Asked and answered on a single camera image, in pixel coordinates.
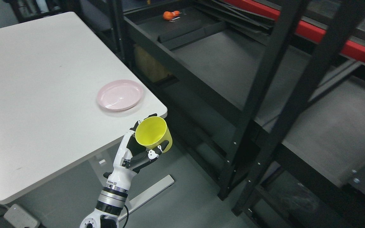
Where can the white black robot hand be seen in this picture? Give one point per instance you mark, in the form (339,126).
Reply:
(130,158)

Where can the yellow plastic cup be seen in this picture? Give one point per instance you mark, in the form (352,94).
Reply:
(152,132)

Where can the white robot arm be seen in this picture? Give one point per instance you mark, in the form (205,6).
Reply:
(110,204)

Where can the orange toy on shelf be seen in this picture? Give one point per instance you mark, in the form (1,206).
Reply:
(170,15)

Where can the black metal shelf rack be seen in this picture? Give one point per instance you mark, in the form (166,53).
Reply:
(258,100)

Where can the pink plastic plate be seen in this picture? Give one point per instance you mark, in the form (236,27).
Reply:
(120,95)

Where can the white work table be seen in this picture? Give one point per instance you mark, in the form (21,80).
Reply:
(51,71)

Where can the white power strip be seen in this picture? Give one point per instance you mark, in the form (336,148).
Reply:
(18,217)

